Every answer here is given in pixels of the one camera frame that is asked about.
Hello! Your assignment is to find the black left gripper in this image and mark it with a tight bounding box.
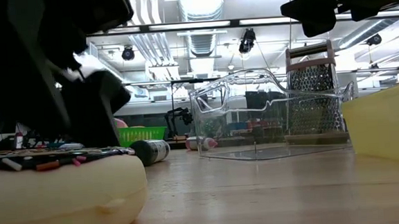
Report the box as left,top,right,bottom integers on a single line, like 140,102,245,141
0,22,136,155

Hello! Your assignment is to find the pink frosted toy donut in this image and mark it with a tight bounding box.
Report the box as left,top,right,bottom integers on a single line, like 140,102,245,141
113,117,129,130

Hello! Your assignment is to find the black-capped food colouring bottle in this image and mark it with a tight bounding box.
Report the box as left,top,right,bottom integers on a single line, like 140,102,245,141
130,137,172,168

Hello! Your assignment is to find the chocolate sprinkled toy donut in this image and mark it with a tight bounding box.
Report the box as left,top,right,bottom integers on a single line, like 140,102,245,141
0,142,151,224

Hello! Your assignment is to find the pink food colouring bottle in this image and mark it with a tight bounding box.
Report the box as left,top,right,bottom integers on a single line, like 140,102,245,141
184,135,219,152

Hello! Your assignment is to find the green plastic basket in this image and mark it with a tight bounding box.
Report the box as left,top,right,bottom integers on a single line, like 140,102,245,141
116,124,169,149

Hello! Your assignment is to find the black ceiling spotlight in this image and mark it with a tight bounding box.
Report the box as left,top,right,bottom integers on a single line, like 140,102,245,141
121,45,136,62
366,33,384,47

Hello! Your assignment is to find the metal box grater pink trim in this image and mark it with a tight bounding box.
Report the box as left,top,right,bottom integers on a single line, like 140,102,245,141
278,39,351,148

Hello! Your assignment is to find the dark computer monitor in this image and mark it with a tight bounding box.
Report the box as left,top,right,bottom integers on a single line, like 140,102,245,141
0,112,17,135

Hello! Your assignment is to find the black background beam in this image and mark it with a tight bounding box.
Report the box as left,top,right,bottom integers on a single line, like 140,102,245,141
124,65,399,88

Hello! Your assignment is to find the yellow plastic tub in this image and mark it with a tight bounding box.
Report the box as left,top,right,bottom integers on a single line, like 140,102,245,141
339,78,399,170

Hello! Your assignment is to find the clear plastic bin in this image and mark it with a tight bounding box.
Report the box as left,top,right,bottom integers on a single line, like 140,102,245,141
187,62,360,165

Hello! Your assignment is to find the silver air duct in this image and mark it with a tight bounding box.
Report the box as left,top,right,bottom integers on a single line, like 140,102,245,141
335,8,399,51
177,0,230,58

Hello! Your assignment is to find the black overhead camera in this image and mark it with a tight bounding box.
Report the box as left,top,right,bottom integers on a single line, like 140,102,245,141
237,27,258,55

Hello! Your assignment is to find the black aluminium table frame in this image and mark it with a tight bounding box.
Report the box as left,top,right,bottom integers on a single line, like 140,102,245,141
166,138,199,151

